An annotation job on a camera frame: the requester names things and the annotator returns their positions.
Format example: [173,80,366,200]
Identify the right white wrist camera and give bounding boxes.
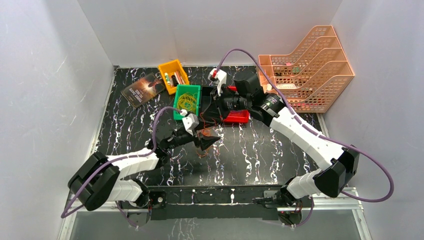
[208,68,227,96]

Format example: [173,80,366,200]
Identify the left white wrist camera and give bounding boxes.
[180,111,199,136]

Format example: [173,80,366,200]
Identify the red plastic bin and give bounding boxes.
[221,86,249,124]

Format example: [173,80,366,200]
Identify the dark paperback book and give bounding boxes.
[121,73,166,109]

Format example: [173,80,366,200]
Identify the peach plastic file rack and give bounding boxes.
[257,25,355,113]

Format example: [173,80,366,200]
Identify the green plastic bin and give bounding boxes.
[173,85,201,116]

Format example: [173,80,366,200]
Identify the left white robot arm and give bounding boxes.
[67,127,220,211]

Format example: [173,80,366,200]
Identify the markers in yellow bin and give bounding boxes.
[164,71,185,87]

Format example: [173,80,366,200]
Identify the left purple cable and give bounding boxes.
[60,105,186,229]

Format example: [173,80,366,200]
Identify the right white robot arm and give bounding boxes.
[203,68,359,207]

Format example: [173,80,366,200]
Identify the black plastic bin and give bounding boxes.
[199,86,218,114]

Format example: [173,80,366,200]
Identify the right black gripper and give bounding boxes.
[203,85,251,121]

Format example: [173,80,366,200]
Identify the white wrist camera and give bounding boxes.
[180,111,199,136]
[208,68,227,96]

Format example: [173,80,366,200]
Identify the yellow plastic bin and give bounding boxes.
[158,59,190,95]

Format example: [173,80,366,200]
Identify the yellow cables in green bin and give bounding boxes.
[176,92,199,116]

